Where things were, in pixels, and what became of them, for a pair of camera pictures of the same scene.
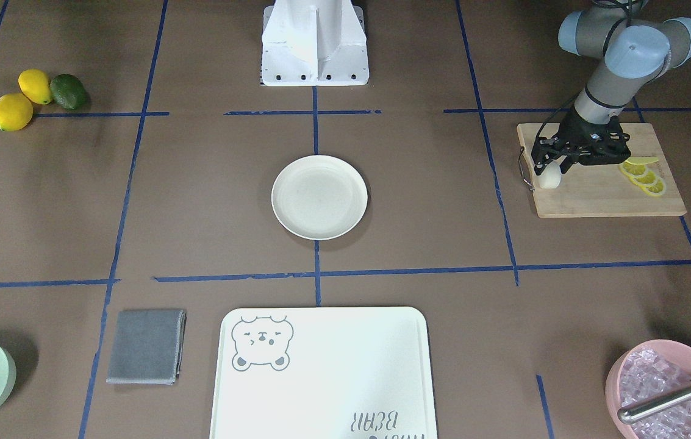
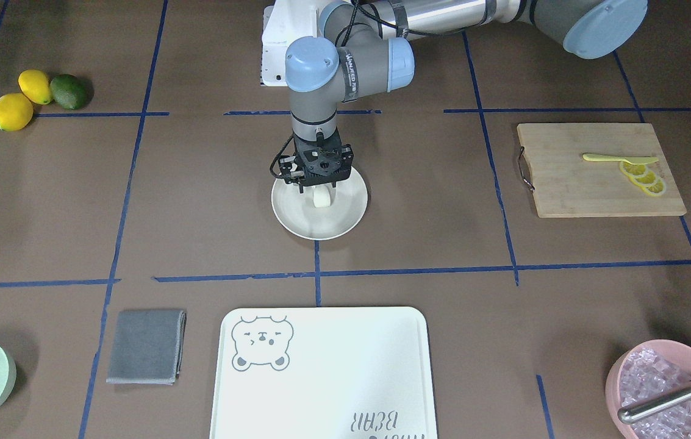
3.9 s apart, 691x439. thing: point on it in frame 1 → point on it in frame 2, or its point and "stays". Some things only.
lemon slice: (637, 170) stays
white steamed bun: (551, 177) → (321, 196)
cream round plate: (318, 197) stays
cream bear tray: (323, 372) stays
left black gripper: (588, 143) → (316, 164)
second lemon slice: (648, 178) stays
